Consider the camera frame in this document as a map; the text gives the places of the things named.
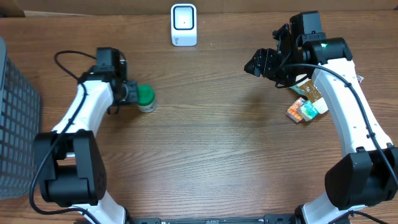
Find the green lid jar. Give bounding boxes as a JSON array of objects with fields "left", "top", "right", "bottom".
[{"left": 137, "top": 85, "right": 157, "bottom": 113}]

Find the beige brown snack pouch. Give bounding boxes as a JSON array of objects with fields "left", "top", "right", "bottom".
[{"left": 295, "top": 74, "right": 364, "bottom": 115}]

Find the orange tissue pack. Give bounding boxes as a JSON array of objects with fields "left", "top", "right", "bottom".
[{"left": 285, "top": 97, "right": 306, "bottom": 123}]

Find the small teal tissue pack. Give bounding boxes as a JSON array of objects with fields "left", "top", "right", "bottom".
[{"left": 297, "top": 100, "right": 319, "bottom": 121}]

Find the teal wet wipes pack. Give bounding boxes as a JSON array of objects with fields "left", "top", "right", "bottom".
[{"left": 290, "top": 86, "right": 305, "bottom": 96}]

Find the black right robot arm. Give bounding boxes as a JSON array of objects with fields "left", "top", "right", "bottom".
[{"left": 244, "top": 11, "right": 397, "bottom": 223}]

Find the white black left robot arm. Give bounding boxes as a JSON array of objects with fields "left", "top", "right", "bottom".
[{"left": 29, "top": 47, "right": 139, "bottom": 223}]

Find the white barcode scanner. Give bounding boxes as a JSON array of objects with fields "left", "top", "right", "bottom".
[{"left": 170, "top": 3, "right": 198, "bottom": 47}]

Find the black mesh basket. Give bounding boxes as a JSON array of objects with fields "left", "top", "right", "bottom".
[{"left": 1, "top": 39, "right": 42, "bottom": 199}]

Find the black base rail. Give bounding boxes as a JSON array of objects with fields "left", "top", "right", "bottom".
[{"left": 130, "top": 214, "right": 305, "bottom": 224}]

